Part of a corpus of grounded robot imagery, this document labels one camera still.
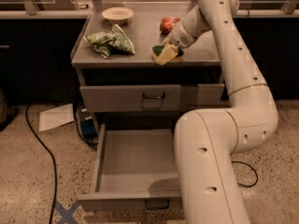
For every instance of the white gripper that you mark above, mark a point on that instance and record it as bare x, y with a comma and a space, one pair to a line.
178, 36

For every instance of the green yellow sponge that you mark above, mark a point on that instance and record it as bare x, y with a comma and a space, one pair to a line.
162, 55

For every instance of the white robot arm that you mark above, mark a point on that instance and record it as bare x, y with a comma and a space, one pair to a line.
204, 139

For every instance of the grey metal drawer cabinet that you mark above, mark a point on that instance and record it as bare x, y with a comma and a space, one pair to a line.
200, 65

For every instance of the closed grey top drawer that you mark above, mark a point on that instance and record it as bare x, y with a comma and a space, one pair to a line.
127, 98

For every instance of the open grey middle drawer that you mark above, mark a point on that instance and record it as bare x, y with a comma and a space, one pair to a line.
132, 166

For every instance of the crushed orange soda can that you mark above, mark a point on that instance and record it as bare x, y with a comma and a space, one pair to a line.
167, 24

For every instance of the white bowl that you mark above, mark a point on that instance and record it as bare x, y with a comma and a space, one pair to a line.
118, 15

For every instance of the green chip bag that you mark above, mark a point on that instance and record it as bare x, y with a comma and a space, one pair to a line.
104, 43

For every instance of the blue power box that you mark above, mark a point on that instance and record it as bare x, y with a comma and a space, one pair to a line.
86, 124

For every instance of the white paper sheet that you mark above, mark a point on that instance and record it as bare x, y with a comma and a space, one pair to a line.
55, 117

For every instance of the blue tape cross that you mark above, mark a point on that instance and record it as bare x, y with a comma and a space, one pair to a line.
66, 214

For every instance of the black top drawer handle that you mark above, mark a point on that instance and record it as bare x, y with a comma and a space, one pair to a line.
153, 97

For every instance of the black drawer handle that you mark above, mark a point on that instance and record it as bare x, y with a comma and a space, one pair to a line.
157, 204
153, 97

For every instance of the black middle drawer handle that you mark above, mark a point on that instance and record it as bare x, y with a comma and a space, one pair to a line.
157, 204

